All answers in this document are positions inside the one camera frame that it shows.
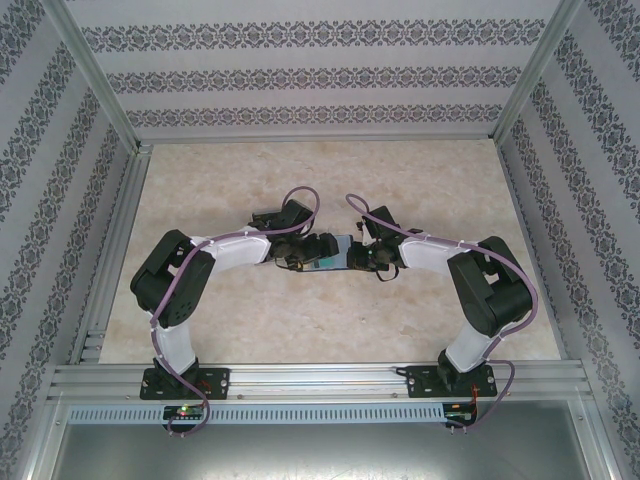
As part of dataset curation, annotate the aluminium frame post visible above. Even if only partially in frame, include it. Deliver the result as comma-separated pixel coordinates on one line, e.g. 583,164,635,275
492,0,586,146
574,394,626,480
9,392,69,480
43,0,154,156

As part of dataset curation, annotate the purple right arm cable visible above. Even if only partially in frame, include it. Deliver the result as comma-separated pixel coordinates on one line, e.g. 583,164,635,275
345,193,540,435

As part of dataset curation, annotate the grey metal sheet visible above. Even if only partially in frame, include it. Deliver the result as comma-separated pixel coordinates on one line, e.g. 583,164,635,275
47,422,594,480

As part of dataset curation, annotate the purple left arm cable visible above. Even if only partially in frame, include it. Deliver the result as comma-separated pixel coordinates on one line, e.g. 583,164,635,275
148,185,322,437

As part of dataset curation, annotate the slotted grey cable duct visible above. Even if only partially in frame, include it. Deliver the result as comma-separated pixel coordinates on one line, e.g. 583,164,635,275
66,402,447,425

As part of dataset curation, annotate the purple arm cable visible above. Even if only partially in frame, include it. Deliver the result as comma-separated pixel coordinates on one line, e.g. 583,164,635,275
345,193,540,435
148,185,322,437

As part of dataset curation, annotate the wide aluminium mounting rail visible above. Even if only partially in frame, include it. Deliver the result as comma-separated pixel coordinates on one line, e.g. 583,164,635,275
47,362,587,402

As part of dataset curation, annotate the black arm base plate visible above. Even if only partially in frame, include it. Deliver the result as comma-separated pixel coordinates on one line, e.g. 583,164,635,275
404,364,500,400
138,366,232,402

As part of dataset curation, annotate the aluminium frame rail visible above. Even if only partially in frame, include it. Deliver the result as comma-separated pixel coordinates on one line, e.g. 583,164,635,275
133,130,501,146
497,142,569,362
68,144,154,365

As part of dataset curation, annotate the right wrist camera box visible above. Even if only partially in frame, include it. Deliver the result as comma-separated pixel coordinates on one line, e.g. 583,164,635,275
355,218,377,247

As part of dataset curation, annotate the small controller circuit board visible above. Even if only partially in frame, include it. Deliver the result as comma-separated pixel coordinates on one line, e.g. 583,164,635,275
444,401,477,426
162,403,207,422

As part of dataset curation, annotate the navy blue card holder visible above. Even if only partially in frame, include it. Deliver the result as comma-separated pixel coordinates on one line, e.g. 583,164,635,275
298,233,362,275

